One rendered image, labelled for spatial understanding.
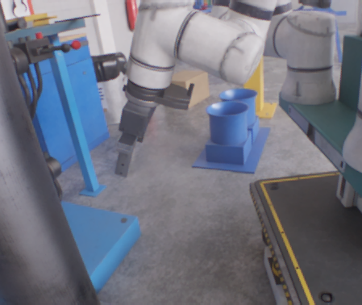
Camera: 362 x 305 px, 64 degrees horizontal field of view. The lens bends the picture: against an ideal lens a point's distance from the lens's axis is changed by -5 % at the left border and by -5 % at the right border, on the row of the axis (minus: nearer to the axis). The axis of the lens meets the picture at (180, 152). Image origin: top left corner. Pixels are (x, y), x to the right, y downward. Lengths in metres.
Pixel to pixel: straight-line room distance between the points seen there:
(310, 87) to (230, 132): 1.05
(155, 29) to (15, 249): 0.47
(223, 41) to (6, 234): 0.50
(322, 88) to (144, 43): 0.69
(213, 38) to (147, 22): 0.11
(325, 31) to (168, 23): 0.64
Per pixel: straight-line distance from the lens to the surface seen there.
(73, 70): 2.56
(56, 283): 0.72
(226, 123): 2.01
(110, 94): 3.10
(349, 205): 1.28
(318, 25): 1.04
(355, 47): 1.02
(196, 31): 0.50
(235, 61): 0.48
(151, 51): 0.53
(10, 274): 0.68
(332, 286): 0.99
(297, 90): 1.08
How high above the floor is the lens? 1.07
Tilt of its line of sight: 27 degrees down
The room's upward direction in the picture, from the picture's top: 8 degrees counter-clockwise
